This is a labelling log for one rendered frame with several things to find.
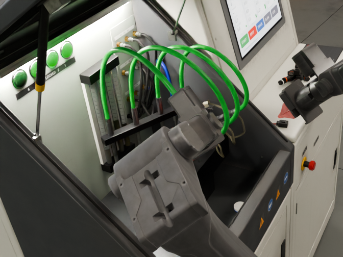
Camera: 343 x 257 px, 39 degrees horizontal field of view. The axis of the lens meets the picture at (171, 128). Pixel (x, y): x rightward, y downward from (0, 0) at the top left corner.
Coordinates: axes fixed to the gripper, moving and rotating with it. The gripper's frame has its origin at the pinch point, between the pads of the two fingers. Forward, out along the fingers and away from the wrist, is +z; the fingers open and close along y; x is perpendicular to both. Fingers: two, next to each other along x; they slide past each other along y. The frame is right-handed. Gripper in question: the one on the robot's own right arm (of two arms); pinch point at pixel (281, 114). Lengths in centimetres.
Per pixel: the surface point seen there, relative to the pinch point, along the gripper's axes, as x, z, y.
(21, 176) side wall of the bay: 57, 25, 24
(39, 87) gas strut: 51, -2, 34
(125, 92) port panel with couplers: 7, 46, 35
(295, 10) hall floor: -335, 233, 68
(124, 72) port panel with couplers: 6, 40, 40
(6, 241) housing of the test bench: 61, 60, 16
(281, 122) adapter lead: -24.6, 27.0, -3.1
